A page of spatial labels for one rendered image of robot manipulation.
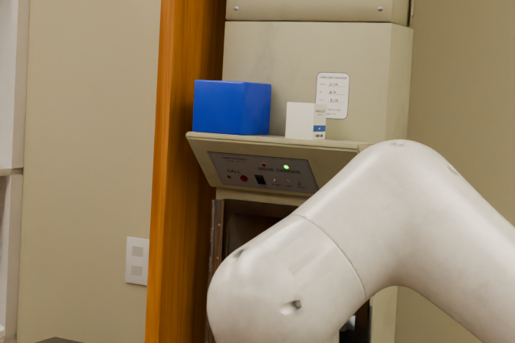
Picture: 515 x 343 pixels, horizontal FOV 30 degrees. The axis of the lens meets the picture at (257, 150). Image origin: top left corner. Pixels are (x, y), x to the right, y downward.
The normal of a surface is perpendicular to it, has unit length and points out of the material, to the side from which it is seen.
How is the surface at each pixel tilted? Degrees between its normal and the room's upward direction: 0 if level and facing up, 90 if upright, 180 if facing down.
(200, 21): 90
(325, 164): 135
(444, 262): 89
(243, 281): 63
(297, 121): 90
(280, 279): 57
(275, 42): 90
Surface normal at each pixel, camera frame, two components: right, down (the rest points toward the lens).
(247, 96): 0.88, 0.07
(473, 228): 0.01, -0.56
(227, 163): -0.37, 0.72
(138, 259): -0.47, 0.02
